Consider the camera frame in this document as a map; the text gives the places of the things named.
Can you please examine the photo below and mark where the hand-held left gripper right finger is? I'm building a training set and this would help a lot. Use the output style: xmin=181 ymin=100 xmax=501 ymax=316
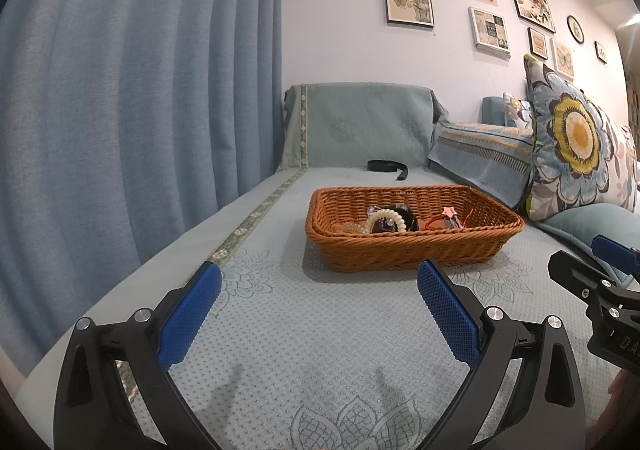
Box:
xmin=416 ymin=258 xmax=587 ymax=450

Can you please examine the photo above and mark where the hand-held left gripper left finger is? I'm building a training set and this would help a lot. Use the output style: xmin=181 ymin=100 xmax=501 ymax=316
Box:
xmin=52 ymin=261 xmax=223 ymax=450

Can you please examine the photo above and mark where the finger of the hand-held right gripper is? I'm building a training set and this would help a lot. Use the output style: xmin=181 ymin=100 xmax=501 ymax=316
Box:
xmin=591 ymin=236 xmax=640 ymax=277
xmin=547 ymin=250 xmax=621 ymax=303

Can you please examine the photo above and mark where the brown wicker basket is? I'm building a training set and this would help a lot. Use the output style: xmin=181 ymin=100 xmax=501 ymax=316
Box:
xmin=305 ymin=186 xmax=525 ymax=273

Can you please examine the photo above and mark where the red string bracelet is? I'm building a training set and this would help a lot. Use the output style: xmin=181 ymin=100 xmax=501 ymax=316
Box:
xmin=424 ymin=206 xmax=475 ymax=231

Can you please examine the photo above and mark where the white bead bracelet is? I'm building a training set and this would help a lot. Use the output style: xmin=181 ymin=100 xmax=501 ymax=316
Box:
xmin=363 ymin=210 xmax=407 ymax=235

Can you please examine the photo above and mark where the person's right hand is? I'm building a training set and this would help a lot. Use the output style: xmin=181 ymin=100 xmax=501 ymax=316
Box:
xmin=607 ymin=372 xmax=638 ymax=401

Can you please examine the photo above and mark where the teal cushion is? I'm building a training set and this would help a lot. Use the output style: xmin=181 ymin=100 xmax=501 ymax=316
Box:
xmin=535 ymin=206 xmax=640 ymax=288

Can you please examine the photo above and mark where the pale floral cushion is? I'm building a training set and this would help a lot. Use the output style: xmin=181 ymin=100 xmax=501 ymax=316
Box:
xmin=600 ymin=122 xmax=640 ymax=215

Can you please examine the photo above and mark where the large sunflower print cushion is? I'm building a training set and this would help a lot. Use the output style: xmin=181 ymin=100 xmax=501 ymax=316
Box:
xmin=522 ymin=54 xmax=640 ymax=221

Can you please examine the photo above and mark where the blue striped cushion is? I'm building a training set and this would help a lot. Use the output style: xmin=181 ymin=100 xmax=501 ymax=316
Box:
xmin=426 ymin=121 xmax=536 ymax=211

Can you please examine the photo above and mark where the small floral cushion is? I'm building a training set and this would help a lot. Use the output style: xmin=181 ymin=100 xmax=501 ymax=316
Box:
xmin=502 ymin=92 xmax=533 ymax=128

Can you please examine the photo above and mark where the grey-green sofa armrest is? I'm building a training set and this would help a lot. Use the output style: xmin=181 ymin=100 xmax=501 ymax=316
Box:
xmin=277 ymin=82 xmax=448 ymax=173

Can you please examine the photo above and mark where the blue curtain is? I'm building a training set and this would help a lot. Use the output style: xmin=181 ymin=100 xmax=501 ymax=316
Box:
xmin=0 ymin=0 xmax=286 ymax=381

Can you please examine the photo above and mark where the black bracelet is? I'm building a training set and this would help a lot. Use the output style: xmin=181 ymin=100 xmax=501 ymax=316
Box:
xmin=372 ymin=205 xmax=420 ymax=233

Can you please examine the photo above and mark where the black strap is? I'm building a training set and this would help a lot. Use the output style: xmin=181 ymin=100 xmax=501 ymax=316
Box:
xmin=366 ymin=160 xmax=410 ymax=181

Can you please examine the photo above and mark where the pale butterfly picture frame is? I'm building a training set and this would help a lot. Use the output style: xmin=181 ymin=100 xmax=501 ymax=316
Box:
xmin=551 ymin=38 xmax=575 ymax=80

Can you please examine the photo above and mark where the small brown picture frame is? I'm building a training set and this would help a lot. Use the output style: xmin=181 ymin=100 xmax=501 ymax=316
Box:
xmin=528 ymin=27 xmax=550 ymax=61

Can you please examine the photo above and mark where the white picture frame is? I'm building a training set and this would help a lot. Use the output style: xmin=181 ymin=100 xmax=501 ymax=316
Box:
xmin=468 ymin=6 xmax=512 ymax=55

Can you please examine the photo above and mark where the floral painting black frame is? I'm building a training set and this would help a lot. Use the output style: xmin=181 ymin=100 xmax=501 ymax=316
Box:
xmin=506 ymin=0 xmax=557 ymax=34

